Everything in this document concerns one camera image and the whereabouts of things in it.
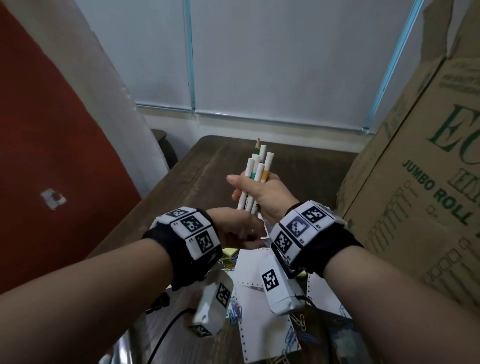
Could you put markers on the white highlighter yellow band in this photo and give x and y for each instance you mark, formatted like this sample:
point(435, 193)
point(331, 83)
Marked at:
point(249, 167)

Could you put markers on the coloured paper clips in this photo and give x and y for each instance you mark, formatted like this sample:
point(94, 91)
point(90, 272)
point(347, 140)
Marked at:
point(235, 311)

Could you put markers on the person's right hand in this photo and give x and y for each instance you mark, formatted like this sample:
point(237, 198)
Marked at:
point(273, 198)

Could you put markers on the large printed cardboard box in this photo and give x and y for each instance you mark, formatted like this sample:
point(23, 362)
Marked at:
point(420, 168)

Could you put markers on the frosted glass partition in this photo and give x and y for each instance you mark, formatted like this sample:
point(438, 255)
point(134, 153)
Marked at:
point(281, 56)

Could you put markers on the person's left hand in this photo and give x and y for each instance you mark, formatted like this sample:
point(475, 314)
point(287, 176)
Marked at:
point(240, 230)

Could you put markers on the person's left forearm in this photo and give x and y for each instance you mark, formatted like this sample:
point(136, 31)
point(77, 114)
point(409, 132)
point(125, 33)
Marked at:
point(75, 300)

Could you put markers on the person's right forearm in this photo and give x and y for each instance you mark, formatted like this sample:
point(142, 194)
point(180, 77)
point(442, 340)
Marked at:
point(393, 300)

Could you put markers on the pile of white papers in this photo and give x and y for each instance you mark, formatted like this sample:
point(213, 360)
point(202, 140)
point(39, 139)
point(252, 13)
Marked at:
point(262, 330)

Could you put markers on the red panel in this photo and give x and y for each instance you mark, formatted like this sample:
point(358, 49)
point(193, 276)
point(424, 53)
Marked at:
point(45, 131)

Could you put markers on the black wristband with marker tiles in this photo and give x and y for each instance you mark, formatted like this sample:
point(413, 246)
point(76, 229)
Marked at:
point(300, 225)
point(191, 225)

